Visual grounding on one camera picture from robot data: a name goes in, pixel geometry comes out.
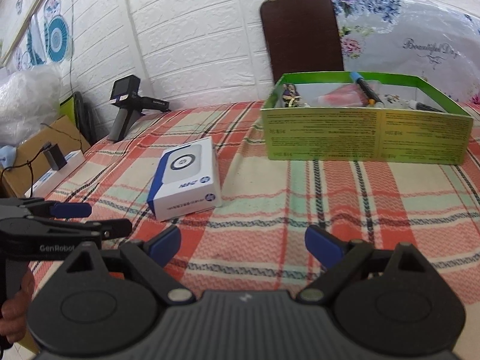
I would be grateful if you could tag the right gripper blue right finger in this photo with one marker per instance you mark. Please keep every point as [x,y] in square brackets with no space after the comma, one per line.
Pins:
[330,250]

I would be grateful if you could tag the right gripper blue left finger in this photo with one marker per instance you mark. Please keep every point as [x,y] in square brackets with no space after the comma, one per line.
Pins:
[160,248]

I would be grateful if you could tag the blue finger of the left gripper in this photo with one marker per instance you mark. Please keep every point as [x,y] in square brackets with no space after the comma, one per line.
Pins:
[70,210]

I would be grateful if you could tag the clear bag with pink contents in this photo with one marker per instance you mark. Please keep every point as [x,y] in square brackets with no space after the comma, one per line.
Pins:
[350,95]

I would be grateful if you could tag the white patterned drawstring pouch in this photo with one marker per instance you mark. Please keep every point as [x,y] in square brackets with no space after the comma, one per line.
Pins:
[392,101]

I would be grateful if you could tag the person's left hand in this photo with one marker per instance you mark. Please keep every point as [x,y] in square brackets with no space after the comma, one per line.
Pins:
[14,311]

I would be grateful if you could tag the brown cardboard box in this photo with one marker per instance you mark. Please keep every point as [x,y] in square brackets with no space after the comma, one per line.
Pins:
[16,182]

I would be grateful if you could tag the white blue HP box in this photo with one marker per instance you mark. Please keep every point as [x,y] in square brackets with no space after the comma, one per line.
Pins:
[186,181]

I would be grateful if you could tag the white plastic bag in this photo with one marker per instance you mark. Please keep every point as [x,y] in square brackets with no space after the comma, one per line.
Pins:
[29,99]

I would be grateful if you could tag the spare black handheld gripper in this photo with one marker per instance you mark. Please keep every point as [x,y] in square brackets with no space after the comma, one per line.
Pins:
[130,106]

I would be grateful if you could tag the green cardboard box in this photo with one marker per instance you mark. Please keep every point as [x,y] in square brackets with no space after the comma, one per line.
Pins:
[365,133]

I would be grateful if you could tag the black green markers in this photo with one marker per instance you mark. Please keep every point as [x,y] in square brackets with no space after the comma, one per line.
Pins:
[372,96]

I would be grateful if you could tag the purple small object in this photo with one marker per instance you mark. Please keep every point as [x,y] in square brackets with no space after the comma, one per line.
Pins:
[291,97]

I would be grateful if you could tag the blue paper fan decoration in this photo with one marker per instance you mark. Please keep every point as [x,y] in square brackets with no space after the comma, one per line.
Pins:
[50,42]

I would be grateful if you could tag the dark brown headboard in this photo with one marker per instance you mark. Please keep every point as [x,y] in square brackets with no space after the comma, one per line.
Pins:
[301,36]

